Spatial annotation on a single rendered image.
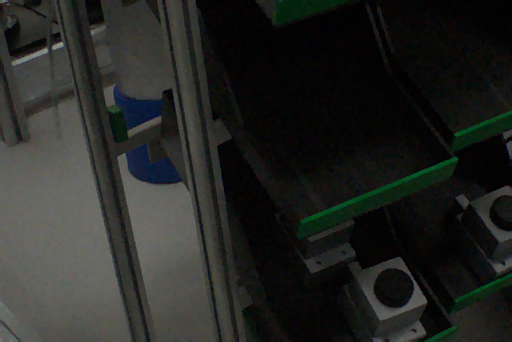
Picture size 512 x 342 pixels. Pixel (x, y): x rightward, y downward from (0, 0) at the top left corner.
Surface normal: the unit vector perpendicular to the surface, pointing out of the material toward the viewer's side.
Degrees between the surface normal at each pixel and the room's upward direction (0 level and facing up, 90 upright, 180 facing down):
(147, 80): 90
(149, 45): 90
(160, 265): 0
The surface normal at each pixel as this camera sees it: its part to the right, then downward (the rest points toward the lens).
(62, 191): -0.11, -0.84
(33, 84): 0.62, 0.37
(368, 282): 0.11, -0.58
